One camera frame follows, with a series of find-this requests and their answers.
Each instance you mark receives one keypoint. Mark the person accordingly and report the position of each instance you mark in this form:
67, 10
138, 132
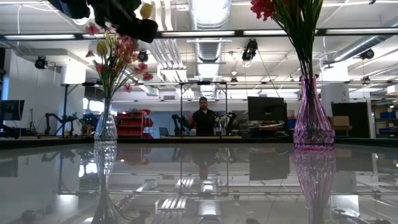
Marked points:
203, 121

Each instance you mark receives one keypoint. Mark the black aluminium table frame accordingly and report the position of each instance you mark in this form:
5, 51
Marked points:
357, 140

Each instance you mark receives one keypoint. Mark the black background robot arm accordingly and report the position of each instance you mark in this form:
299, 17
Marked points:
178, 123
228, 121
54, 119

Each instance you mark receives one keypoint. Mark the red shelf cart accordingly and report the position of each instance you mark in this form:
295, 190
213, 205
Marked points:
133, 123

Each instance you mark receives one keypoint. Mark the clear glass vase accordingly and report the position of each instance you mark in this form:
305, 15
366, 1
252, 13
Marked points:
105, 127

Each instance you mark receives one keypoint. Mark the pink flower bunch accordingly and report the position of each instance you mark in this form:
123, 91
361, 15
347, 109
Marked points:
143, 76
92, 29

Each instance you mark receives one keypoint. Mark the black overhead light bar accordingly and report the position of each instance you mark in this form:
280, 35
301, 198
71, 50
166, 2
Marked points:
239, 32

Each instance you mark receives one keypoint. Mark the black cabinet panel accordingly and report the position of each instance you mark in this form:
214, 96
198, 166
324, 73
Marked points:
357, 119

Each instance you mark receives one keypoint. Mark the purple glass vase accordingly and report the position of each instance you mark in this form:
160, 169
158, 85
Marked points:
313, 124

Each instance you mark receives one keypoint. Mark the silver ventilation duct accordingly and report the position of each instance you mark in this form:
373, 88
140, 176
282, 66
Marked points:
210, 49

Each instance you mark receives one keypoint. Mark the black computer monitor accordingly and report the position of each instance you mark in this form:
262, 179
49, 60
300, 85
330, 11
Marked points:
12, 109
267, 109

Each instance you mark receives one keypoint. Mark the cardboard box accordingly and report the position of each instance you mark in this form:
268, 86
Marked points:
340, 121

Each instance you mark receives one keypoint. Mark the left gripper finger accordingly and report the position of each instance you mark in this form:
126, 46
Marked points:
141, 31

